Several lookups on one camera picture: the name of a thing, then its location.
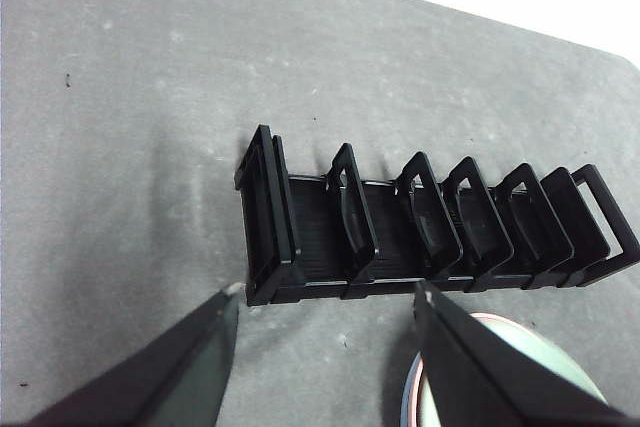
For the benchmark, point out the light green plate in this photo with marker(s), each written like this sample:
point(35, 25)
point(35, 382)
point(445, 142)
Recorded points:
point(542, 346)

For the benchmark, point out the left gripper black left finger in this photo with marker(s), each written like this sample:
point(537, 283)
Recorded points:
point(150, 377)

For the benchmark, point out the black plate rack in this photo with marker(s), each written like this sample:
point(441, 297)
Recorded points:
point(310, 252)

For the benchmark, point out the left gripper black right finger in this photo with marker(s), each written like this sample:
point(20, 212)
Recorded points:
point(480, 377)

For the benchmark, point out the blue plate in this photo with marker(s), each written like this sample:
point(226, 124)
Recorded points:
point(405, 399)

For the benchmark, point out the pink plate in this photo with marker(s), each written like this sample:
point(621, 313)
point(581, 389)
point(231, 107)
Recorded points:
point(414, 397)

